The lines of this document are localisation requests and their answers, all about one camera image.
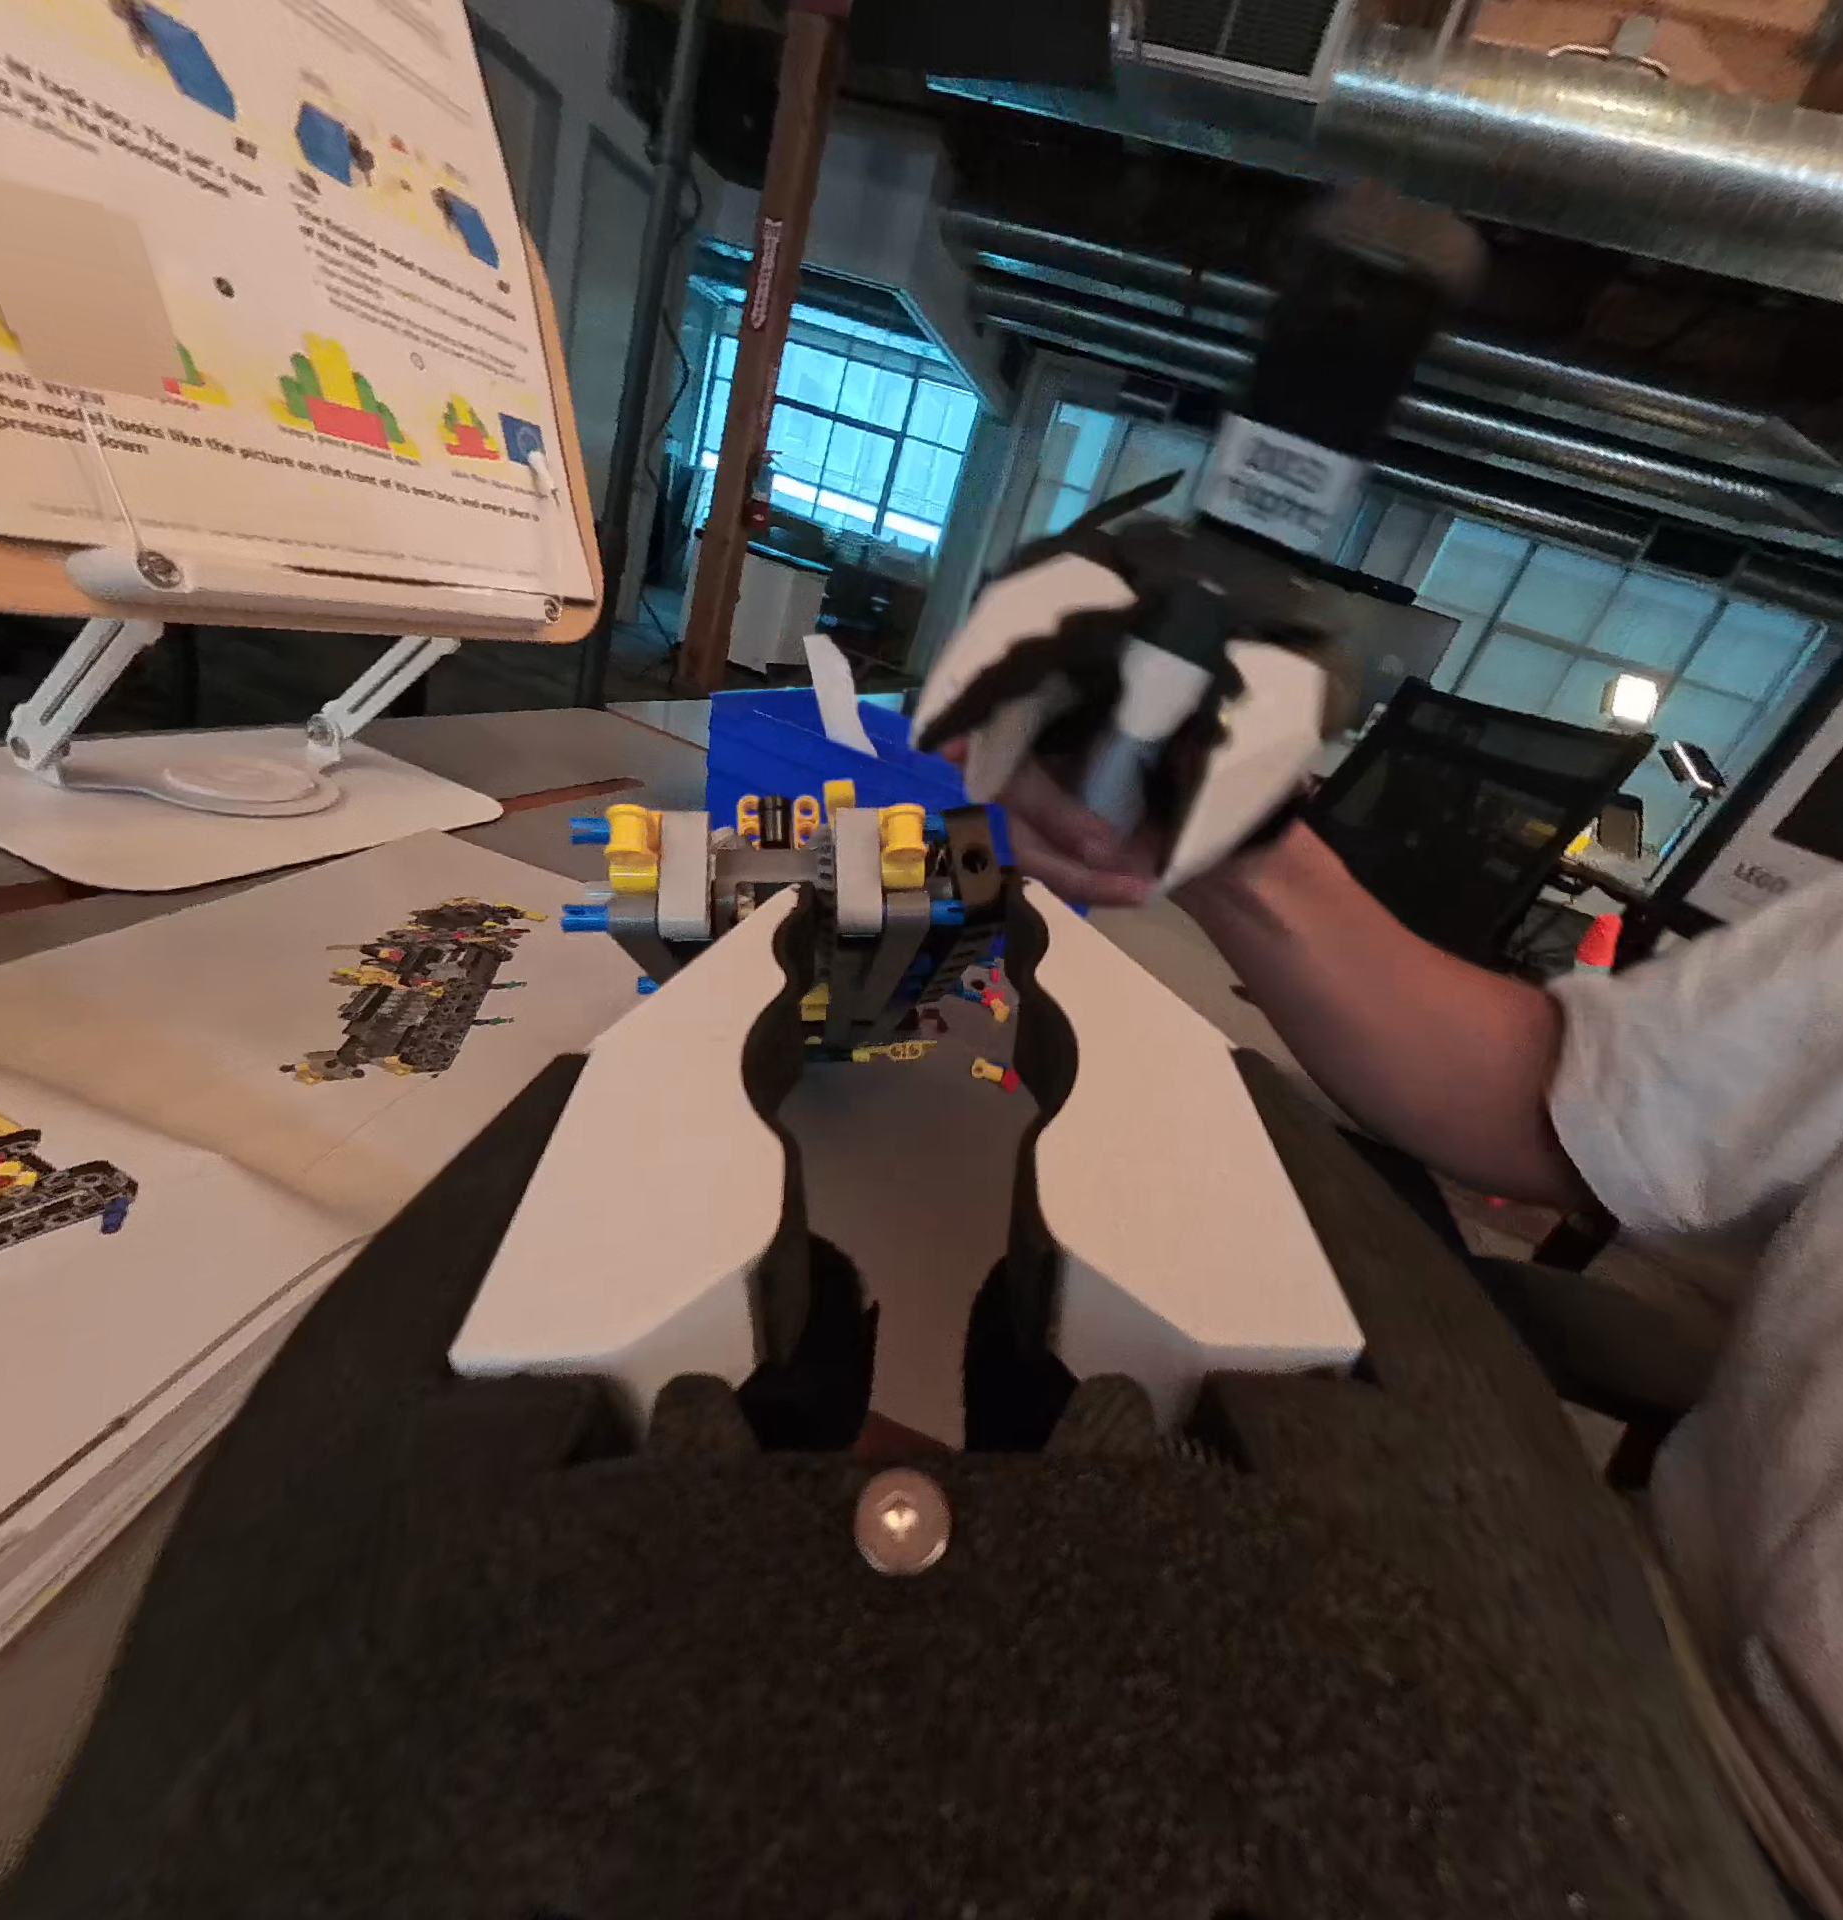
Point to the lego car chassis model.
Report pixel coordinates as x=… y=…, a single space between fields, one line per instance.
x=756 y=885

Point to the scattered small lego pieces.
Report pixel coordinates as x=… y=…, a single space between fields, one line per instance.
x=989 y=1068

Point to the lego instruction booklet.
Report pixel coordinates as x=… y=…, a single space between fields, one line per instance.
x=187 y=959

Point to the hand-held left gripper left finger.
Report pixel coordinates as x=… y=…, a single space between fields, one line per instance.
x=620 y=1200

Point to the white air vent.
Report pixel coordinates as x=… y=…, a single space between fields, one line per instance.
x=1234 y=40

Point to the wooden post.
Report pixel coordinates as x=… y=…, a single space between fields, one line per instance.
x=756 y=376

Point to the person's right forearm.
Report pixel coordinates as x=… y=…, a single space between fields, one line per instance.
x=1386 y=1021

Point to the blue plastic bin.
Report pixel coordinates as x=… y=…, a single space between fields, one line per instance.
x=770 y=749

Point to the orange traffic cone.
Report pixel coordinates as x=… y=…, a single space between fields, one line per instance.
x=1604 y=943

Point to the bright work light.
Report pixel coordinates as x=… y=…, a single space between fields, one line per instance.
x=1629 y=697

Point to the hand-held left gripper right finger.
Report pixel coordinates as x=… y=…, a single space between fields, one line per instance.
x=1206 y=1200

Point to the metal air duct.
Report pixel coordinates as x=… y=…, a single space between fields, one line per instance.
x=1612 y=151

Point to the person's right hand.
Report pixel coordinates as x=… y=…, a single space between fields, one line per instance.
x=1088 y=857

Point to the white paper slip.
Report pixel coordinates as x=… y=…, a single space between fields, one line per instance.
x=838 y=697

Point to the white cabinet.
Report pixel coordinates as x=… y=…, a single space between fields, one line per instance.
x=770 y=600

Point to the red fire extinguisher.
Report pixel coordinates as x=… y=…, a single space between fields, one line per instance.
x=756 y=487

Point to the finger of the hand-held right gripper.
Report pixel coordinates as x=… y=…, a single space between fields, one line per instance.
x=1259 y=749
x=1012 y=630

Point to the black monitor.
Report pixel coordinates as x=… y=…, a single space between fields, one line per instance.
x=1475 y=810

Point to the printed marker board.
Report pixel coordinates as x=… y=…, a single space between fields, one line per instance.
x=1823 y=810

